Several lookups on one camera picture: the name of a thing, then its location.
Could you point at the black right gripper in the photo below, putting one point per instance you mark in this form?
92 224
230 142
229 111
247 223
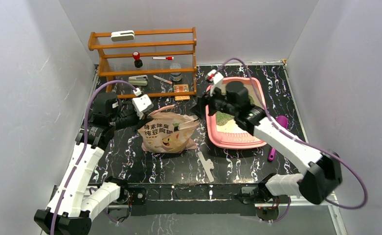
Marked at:
198 109

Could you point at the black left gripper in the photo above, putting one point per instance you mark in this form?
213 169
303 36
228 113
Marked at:
137 117

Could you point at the cat litter bag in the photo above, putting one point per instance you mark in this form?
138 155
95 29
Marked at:
168 132

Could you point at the pink cat litter box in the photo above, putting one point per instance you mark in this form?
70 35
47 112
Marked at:
223 130

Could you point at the grey bag sealing clip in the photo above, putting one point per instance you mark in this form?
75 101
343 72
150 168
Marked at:
207 165

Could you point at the orange wooden shelf rack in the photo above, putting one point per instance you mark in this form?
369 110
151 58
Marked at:
115 58

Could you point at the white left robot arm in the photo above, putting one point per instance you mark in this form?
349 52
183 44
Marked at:
70 211

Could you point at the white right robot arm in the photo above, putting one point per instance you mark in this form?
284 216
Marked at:
319 173

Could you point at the orange snack packet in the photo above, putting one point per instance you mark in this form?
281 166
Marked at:
180 88

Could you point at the small glass jar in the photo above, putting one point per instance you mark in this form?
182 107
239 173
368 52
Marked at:
176 76

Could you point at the grey stapler lower shelf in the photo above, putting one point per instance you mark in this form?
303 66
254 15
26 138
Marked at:
139 80

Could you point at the white pen on shelf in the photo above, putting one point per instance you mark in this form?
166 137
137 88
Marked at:
162 79

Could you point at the red white marker pen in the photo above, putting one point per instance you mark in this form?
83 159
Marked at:
169 58

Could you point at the red black stamp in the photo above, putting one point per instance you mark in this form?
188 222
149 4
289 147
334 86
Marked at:
137 57

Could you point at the white stapler on top shelf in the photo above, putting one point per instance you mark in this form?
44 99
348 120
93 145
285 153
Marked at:
125 35

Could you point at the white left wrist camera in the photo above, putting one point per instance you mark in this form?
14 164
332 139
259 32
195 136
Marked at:
142 103

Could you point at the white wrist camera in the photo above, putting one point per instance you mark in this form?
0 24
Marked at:
142 103
215 78

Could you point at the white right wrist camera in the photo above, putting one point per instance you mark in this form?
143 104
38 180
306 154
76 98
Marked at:
215 78

